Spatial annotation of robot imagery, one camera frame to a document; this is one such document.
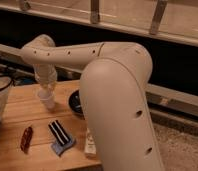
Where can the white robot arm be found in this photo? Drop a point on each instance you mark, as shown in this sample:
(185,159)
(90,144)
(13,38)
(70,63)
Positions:
(112,90)

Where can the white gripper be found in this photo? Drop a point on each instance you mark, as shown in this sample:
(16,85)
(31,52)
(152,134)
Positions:
(46,76)

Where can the white plastic bottle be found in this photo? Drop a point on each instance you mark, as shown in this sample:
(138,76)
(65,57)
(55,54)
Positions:
(90,148)

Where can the red brown pocket tool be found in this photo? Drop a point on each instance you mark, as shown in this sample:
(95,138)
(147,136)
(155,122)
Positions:
(26,138)

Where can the black white striped sock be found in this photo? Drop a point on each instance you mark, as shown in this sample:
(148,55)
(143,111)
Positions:
(59,133)

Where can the blue folded cloth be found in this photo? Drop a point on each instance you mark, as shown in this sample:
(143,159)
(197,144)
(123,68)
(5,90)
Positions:
(59,147)

